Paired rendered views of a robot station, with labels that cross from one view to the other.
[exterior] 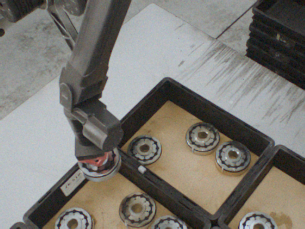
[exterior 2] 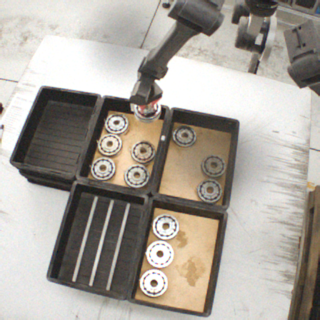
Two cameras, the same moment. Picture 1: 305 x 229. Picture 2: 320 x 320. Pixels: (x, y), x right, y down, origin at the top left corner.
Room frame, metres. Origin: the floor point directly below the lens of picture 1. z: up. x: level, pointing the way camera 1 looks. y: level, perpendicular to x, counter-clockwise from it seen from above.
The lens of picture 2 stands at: (0.15, -0.45, 2.13)
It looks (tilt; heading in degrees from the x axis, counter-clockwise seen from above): 67 degrees down; 56
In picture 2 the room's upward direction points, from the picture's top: 2 degrees clockwise
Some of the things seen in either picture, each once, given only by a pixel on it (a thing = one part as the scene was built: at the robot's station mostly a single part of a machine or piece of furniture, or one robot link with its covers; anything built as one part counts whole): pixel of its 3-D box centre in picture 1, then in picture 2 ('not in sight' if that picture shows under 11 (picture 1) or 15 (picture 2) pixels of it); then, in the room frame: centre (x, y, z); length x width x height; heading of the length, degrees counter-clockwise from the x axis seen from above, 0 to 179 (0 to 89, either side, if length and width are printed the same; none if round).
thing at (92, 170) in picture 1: (98, 157); (147, 107); (0.49, 0.17, 1.04); 0.10 x 0.10 x 0.01
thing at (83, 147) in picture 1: (87, 130); (146, 88); (0.49, 0.17, 1.16); 0.10 x 0.07 x 0.07; 1
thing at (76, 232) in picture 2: not in sight; (100, 241); (0.08, -0.14, 0.87); 0.40 x 0.30 x 0.11; 46
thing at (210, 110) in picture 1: (187, 151); (196, 161); (0.58, -0.06, 0.87); 0.40 x 0.30 x 0.11; 46
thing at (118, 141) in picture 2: not in sight; (109, 144); (0.31, 0.19, 0.86); 0.10 x 0.10 x 0.01
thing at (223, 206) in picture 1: (187, 142); (198, 156); (0.58, -0.06, 0.92); 0.40 x 0.30 x 0.02; 46
